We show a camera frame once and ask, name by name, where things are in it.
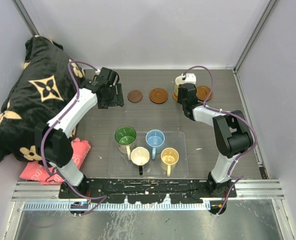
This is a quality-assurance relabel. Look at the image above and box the orange coaster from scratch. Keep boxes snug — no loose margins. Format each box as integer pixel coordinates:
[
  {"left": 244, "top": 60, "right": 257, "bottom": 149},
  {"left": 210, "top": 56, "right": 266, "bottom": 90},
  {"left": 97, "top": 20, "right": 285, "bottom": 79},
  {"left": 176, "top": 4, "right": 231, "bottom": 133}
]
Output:
[{"left": 172, "top": 93, "right": 178, "bottom": 102}]

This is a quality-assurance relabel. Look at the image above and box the light brown ringed coaster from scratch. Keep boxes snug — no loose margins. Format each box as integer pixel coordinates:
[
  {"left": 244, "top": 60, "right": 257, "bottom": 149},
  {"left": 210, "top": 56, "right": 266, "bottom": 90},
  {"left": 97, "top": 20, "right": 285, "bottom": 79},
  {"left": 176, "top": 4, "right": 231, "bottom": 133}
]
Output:
[{"left": 196, "top": 85, "right": 211, "bottom": 101}]

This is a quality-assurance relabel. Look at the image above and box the olive green white mug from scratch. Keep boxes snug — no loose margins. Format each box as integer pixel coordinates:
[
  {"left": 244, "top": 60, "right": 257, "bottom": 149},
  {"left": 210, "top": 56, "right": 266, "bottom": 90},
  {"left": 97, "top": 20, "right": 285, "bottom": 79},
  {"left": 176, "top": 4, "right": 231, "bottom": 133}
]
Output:
[{"left": 174, "top": 75, "right": 184, "bottom": 96}]

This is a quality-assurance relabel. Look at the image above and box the dark brown coaster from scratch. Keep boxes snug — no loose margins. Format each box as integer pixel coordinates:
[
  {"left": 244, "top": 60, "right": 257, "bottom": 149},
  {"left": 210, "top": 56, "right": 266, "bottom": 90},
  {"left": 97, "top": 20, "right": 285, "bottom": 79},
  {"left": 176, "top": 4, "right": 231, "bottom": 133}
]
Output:
[{"left": 127, "top": 90, "right": 143, "bottom": 103}]

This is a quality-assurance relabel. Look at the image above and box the brown ringed wooden coaster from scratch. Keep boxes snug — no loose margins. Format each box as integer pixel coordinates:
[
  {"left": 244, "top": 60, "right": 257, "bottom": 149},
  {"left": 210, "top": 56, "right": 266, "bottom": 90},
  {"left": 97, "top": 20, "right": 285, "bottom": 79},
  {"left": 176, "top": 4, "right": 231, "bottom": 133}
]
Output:
[{"left": 149, "top": 88, "right": 168, "bottom": 104}]

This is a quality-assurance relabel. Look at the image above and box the blue mug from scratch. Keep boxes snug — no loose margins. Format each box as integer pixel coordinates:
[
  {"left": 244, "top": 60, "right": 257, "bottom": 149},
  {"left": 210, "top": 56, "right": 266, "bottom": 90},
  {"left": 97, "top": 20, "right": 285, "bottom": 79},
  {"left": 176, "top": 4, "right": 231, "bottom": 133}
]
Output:
[{"left": 145, "top": 129, "right": 165, "bottom": 160}]

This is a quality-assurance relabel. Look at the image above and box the yellow mug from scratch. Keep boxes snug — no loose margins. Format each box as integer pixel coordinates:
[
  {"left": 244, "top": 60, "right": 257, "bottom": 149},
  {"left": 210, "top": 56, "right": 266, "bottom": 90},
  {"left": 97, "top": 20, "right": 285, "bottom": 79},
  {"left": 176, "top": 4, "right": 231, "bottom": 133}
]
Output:
[{"left": 160, "top": 147, "right": 180, "bottom": 177}]

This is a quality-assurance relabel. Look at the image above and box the white mug black handle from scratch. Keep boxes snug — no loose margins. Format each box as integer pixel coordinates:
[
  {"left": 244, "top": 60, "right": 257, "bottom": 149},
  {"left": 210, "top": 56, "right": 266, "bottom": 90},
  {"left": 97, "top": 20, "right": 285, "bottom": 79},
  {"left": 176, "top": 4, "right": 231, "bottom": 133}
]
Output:
[{"left": 131, "top": 147, "right": 150, "bottom": 176}]

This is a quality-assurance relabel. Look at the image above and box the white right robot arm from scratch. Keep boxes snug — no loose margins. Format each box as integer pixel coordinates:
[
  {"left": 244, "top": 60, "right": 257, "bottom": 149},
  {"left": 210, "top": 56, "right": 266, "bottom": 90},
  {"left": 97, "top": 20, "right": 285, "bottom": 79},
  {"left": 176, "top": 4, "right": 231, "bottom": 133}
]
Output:
[{"left": 177, "top": 83, "right": 254, "bottom": 197}]

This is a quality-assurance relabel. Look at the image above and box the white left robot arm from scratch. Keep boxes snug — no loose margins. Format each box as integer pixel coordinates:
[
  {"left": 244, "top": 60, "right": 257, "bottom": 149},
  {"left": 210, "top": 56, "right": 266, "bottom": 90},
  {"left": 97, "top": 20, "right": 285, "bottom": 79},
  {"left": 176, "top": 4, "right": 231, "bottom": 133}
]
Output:
[{"left": 35, "top": 67, "right": 124, "bottom": 198}]

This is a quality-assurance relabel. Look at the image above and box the green interior mug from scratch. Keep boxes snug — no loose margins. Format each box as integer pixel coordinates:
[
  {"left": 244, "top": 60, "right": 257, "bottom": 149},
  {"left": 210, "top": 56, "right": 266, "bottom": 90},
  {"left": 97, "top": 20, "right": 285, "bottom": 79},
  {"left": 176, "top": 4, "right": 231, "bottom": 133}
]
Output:
[{"left": 114, "top": 126, "right": 137, "bottom": 160}]

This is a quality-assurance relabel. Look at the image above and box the black floral plush blanket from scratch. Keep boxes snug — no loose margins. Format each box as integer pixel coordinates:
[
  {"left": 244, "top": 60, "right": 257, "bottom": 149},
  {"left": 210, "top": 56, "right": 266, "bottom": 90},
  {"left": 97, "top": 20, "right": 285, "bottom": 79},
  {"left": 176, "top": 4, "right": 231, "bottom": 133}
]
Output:
[{"left": 0, "top": 35, "right": 85, "bottom": 163}]

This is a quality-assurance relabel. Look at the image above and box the clear plastic tray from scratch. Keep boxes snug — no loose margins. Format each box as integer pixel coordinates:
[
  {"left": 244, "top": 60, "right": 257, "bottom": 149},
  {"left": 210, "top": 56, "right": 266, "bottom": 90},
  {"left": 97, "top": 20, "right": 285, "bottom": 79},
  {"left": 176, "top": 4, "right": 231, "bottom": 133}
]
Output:
[{"left": 108, "top": 131, "right": 188, "bottom": 179}]

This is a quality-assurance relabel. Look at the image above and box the pink printed cloth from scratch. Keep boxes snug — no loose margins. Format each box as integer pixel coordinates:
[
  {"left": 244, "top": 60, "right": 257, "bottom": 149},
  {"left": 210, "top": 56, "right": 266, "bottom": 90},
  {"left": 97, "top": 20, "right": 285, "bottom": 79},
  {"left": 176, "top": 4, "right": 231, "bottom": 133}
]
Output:
[{"left": 20, "top": 137, "right": 91, "bottom": 185}]

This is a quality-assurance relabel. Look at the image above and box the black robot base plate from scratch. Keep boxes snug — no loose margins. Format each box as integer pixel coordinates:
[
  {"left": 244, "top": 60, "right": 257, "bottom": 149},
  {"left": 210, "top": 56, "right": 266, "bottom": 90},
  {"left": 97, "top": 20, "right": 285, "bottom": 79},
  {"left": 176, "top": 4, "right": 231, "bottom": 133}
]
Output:
[{"left": 59, "top": 176, "right": 237, "bottom": 205}]

